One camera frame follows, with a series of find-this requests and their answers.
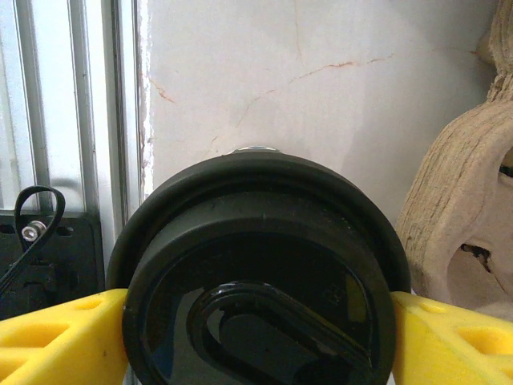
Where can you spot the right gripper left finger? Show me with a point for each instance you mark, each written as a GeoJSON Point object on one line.
{"type": "Point", "coordinates": [52, 353]}

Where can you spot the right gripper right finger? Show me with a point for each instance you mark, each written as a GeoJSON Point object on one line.
{"type": "Point", "coordinates": [461, 353]}

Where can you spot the black plastic cup lid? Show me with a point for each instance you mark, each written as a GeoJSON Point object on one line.
{"type": "Point", "coordinates": [260, 260]}

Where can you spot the brown cardboard cup carrier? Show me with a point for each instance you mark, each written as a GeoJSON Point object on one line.
{"type": "Point", "coordinates": [453, 180]}

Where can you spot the aluminium front frame beam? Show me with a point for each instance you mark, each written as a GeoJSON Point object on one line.
{"type": "Point", "coordinates": [52, 100]}

